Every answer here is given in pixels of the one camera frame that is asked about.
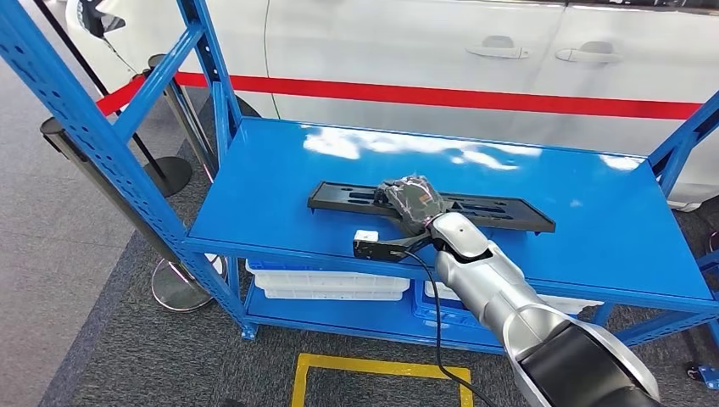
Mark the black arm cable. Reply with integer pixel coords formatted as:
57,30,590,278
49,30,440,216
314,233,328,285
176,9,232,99
401,249,499,407

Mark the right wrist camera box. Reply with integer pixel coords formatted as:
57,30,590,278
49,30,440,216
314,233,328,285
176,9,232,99
352,229,433,262

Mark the white car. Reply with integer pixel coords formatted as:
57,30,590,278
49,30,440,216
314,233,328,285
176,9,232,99
64,0,719,212

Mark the blue metal shelf rack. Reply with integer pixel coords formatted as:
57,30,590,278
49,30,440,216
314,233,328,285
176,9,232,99
0,0,719,356
686,247,719,393

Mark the white plastic crate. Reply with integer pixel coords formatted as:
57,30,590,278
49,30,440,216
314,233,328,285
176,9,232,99
262,287,404,302
424,281,605,315
246,266,411,293

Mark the white car door handle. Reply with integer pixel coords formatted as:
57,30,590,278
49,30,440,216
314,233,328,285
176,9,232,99
465,35,531,61
555,41,625,64

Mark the red barrier belt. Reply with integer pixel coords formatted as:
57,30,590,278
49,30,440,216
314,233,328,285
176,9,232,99
95,71,706,120

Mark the long black plastic part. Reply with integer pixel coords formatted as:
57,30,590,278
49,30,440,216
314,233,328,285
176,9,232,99
307,181,557,234

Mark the dark car side mirror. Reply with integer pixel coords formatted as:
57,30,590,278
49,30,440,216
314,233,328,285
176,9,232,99
77,0,127,39

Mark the chrome stanchion post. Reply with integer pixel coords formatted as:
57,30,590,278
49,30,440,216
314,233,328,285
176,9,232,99
39,116,229,314
147,53,220,176

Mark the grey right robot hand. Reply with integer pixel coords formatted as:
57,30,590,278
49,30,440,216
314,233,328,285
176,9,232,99
375,175,450,237

